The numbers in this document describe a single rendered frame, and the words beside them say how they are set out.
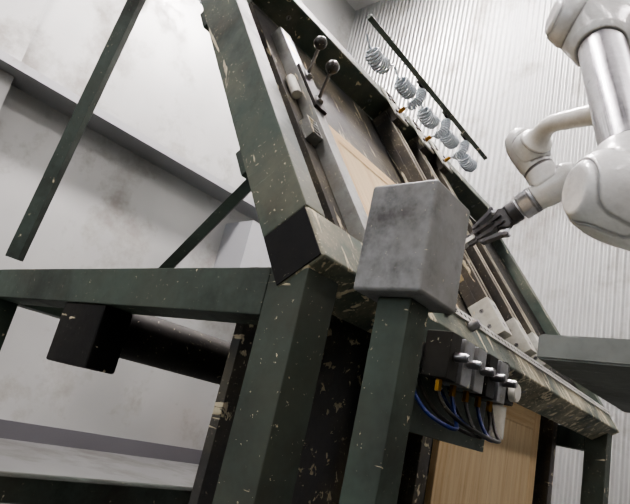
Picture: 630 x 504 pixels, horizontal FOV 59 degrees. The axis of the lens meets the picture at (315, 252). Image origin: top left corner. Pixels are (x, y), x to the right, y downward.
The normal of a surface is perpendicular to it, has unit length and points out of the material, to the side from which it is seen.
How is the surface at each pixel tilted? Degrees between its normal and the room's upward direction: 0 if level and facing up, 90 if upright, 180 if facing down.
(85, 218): 90
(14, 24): 90
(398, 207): 90
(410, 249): 90
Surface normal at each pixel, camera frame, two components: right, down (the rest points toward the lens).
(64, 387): 0.73, -0.04
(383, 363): -0.61, -0.36
